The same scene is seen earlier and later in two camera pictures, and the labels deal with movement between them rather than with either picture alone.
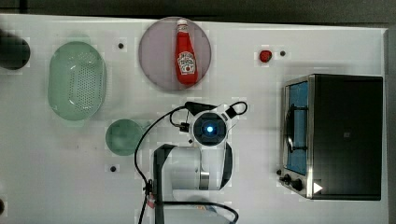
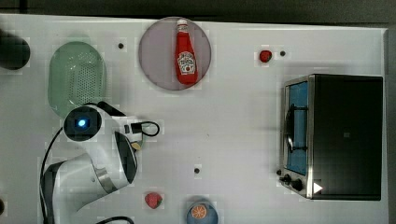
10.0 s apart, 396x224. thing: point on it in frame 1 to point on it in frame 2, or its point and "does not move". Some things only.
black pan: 15,51 does not move
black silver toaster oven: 332,138 does not move
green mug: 123,136 to 145,127
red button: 265,56 does not move
